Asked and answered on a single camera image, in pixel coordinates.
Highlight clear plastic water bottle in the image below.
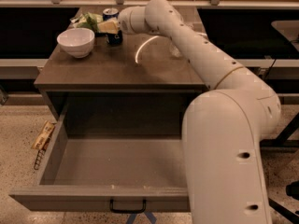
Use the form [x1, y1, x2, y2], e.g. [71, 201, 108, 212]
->
[168, 23, 196, 57]

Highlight grey wooden cabinet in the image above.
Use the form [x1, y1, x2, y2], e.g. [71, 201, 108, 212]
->
[35, 35, 206, 116]

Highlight blue floor tape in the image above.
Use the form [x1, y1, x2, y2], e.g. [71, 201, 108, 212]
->
[126, 212, 157, 224]

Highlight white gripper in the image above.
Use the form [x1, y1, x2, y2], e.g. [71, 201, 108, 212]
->
[97, 7, 149, 35]

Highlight wire snack basket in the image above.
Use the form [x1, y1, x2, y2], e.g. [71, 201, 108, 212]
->
[34, 140, 50, 171]

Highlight grey open top drawer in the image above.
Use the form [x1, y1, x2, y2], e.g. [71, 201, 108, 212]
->
[8, 94, 192, 213]

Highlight white ceramic bowl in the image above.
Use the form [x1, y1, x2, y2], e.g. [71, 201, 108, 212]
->
[57, 28, 95, 58]

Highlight yellow snack packets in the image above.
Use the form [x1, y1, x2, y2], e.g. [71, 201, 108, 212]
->
[32, 121, 55, 150]

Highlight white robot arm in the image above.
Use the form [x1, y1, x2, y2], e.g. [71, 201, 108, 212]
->
[118, 0, 281, 224]

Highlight black drawer handle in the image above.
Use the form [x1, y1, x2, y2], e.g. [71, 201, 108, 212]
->
[109, 199, 147, 214]

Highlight blue pepsi can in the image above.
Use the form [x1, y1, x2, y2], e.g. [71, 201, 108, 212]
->
[103, 7, 122, 46]

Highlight green chip bag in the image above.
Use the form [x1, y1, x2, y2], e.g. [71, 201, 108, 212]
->
[70, 12, 103, 33]

